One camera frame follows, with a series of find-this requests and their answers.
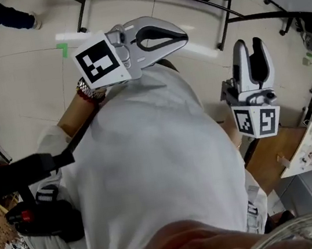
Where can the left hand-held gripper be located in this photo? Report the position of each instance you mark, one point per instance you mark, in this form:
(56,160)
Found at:
(99,61)

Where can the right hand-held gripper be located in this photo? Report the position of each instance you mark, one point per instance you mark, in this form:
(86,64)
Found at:
(265,121)

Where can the person's right forearm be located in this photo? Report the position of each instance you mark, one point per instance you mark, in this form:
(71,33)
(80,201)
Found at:
(234,135)

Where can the person's left forearm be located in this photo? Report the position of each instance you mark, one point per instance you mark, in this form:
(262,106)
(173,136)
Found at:
(77,117)

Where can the silver link wristwatch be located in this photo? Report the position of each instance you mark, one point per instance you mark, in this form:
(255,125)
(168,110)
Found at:
(87,90)

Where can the person's dark trousers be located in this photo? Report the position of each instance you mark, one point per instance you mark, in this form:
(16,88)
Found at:
(170,65)

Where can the small grey-green square pad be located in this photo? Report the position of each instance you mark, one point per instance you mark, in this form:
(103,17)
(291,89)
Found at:
(306,61)

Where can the thin gold bangle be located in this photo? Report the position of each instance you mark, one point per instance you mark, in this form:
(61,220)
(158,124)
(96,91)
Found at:
(239,144)

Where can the brown wooden board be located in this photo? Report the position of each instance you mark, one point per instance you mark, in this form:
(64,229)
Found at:
(269,155)

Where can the beige tape piece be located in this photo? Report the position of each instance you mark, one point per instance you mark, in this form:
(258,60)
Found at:
(284,160)

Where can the person's white shirt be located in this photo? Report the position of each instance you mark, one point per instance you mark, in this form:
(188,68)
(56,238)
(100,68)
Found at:
(155,156)

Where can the grey metal cabinet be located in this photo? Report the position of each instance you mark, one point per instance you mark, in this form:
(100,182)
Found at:
(305,194)

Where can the clear eyeglasses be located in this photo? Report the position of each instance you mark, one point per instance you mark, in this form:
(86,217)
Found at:
(296,230)

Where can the person's face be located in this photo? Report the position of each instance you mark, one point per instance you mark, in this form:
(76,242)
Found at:
(187,248)

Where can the black waist pack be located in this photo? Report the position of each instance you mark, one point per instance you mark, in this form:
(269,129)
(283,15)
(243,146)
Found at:
(51,222)

